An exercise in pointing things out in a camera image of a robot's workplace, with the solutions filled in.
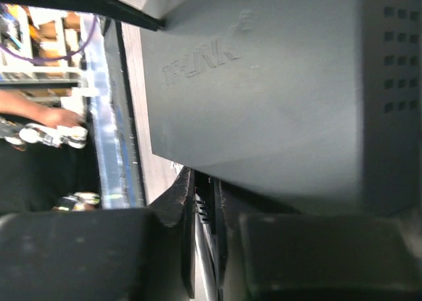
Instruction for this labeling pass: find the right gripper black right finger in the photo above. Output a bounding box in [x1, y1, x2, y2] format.
[214, 181, 421, 300]

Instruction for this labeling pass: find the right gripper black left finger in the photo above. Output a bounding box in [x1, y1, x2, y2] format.
[1, 168, 195, 300]

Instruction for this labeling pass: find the black network switch box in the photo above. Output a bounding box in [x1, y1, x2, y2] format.
[140, 0, 421, 215]

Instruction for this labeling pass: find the person forearm in background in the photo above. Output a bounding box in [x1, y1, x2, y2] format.
[1, 90, 84, 128]

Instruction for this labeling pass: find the background shelving with boxes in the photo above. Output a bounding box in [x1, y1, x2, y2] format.
[1, 3, 98, 105]

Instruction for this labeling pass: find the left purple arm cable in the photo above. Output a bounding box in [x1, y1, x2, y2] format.
[0, 15, 98, 65]

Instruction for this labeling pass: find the aluminium frame rail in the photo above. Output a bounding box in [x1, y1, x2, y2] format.
[81, 14, 146, 209]

